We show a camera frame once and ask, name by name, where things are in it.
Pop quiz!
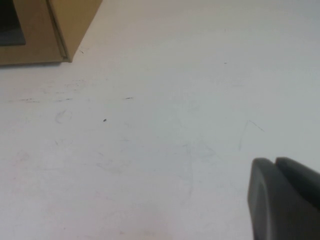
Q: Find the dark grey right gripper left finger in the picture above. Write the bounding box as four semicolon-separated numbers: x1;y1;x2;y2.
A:
247;157;320;240

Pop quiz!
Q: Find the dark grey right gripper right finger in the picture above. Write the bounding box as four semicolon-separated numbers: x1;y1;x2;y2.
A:
275;156;320;209

